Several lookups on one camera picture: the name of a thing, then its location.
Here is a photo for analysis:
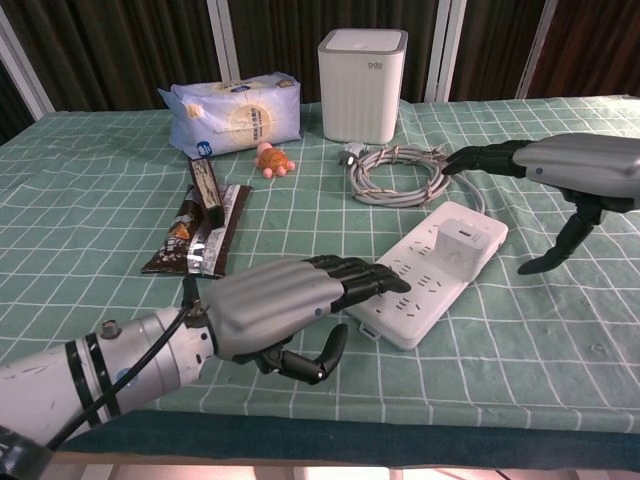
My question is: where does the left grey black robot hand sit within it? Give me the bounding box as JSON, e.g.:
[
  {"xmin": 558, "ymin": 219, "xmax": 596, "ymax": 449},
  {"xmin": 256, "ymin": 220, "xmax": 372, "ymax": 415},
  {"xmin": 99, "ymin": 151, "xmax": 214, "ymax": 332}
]
[{"xmin": 203, "ymin": 253, "xmax": 414, "ymax": 386}]

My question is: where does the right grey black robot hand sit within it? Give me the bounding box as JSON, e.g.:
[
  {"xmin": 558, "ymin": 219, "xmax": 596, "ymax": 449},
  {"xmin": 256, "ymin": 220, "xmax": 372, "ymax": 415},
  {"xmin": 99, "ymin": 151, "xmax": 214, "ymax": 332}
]
[{"xmin": 442, "ymin": 134, "xmax": 640, "ymax": 276}]

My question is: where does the white cube charger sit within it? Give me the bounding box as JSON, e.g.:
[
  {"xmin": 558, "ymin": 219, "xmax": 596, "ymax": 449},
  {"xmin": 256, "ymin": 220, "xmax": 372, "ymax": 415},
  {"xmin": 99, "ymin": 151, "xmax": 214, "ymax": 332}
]
[{"xmin": 433, "ymin": 217, "xmax": 494, "ymax": 281}]

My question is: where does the white power strip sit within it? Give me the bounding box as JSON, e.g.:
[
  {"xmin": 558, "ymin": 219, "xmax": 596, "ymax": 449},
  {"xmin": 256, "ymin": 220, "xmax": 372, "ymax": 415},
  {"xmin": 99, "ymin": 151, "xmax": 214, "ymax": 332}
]
[{"xmin": 344, "ymin": 201, "xmax": 510, "ymax": 351}]

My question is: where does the brown silver snack packet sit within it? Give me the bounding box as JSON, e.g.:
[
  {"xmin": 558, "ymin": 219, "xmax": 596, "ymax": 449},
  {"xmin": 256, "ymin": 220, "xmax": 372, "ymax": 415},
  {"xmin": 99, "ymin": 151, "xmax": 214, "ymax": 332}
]
[{"xmin": 187, "ymin": 183, "xmax": 255, "ymax": 280}]

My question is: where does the slim brown snack box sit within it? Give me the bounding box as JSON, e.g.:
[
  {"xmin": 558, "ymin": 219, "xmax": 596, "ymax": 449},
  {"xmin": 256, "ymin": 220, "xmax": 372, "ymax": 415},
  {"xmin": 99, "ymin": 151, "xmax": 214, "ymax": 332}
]
[{"xmin": 187, "ymin": 158, "xmax": 225, "ymax": 229}]

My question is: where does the orange turtle toy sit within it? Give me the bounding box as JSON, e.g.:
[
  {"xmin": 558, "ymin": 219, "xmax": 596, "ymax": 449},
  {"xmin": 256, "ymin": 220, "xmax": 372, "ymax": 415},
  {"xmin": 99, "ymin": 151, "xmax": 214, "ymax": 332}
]
[{"xmin": 251, "ymin": 142, "xmax": 296, "ymax": 180}]

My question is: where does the green checked tablecloth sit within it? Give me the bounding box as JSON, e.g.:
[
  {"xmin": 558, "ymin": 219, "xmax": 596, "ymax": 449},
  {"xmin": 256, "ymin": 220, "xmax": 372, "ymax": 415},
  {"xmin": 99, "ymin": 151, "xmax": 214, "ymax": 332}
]
[{"xmin": 0, "ymin": 94, "xmax": 640, "ymax": 474}]

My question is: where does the blue tissue pack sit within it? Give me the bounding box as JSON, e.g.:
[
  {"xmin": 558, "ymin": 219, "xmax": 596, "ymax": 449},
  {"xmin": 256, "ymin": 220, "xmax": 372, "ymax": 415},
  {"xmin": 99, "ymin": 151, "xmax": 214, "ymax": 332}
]
[{"xmin": 157, "ymin": 73, "xmax": 305, "ymax": 160}]

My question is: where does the white ribbed trash bin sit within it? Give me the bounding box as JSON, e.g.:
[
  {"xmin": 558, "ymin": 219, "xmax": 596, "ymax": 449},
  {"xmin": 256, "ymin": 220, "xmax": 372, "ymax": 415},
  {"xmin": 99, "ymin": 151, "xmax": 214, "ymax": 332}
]
[{"xmin": 317, "ymin": 28, "xmax": 409, "ymax": 146}]

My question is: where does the dark brown curtain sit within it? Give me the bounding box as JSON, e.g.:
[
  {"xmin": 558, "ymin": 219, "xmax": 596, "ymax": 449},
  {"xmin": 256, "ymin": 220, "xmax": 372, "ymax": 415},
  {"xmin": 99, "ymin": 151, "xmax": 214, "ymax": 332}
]
[{"xmin": 0, "ymin": 0, "xmax": 640, "ymax": 146}]

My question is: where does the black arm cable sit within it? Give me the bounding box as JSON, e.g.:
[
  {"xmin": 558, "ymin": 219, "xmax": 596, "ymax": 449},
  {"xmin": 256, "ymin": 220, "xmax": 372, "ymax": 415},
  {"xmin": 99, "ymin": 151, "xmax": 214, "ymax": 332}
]
[{"xmin": 44, "ymin": 277, "xmax": 209, "ymax": 451}]

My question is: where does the white frame post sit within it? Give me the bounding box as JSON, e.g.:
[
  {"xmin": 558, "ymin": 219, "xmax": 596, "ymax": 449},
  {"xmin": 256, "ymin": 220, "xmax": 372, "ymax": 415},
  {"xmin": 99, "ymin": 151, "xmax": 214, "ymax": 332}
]
[
  {"xmin": 423, "ymin": 0, "xmax": 476, "ymax": 103},
  {"xmin": 0, "ymin": 19, "xmax": 55, "ymax": 122},
  {"xmin": 516, "ymin": 0, "xmax": 553, "ymax": 99},
  {"xmin": 206, "ymin": 0, "xmax": 240, "ymax": 81}
]

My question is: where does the grey cable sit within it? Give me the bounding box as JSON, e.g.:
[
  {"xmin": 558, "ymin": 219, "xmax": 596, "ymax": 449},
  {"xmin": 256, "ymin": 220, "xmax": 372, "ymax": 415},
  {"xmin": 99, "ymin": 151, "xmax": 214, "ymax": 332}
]
[{"xmin": 339, "ymin": 143, "xmax": 489, "ymax": 215}]

